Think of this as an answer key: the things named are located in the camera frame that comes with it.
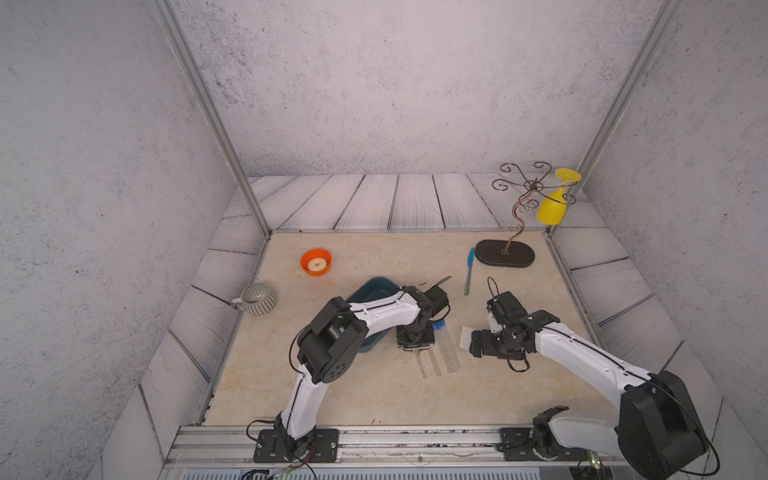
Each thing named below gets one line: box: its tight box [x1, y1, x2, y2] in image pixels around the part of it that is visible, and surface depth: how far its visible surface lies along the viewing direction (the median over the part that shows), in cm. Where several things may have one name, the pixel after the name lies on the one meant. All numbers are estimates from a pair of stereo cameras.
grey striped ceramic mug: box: [231, 282, 277, 316], surface depth 96 cm
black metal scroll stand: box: [475, 161, 577, 268], surface depth 111 cm
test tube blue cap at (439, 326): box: [432, 320, 457, 374], surface depth 91 cm
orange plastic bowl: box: [300, 248, 333, 277], surface depth 110 cm
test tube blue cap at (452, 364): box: [434, 320, 461, 374], surface depth 91 cm
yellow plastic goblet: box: [536, 168, 582, 226], surface depth 95 cm
